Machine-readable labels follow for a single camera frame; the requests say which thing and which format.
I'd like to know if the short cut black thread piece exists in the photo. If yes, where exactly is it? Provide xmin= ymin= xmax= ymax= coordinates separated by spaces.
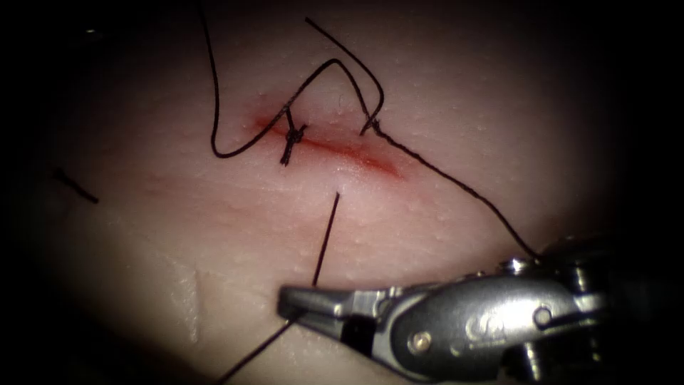
xmin=52 ymin=168 xmax=100 ymax=205

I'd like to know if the right arm needle driver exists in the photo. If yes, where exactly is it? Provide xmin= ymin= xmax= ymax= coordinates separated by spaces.
xmin=371 ymin=239 xmax=611 ymax=384

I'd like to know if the right arm needle driver jaw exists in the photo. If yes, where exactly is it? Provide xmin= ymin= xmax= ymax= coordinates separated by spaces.
xmin=277 ymin=285 xmax=392 ymax=320
xmin=299 ymin=317 xmax=375 ymax=359

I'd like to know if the black stitching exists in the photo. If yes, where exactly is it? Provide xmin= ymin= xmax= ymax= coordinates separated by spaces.
xmin=279 ymin=106 xmax=309 ymax=167

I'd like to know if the tissue pad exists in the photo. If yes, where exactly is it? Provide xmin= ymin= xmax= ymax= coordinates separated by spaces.
xmin=21 ymin=0 xmax=642 ymax=385

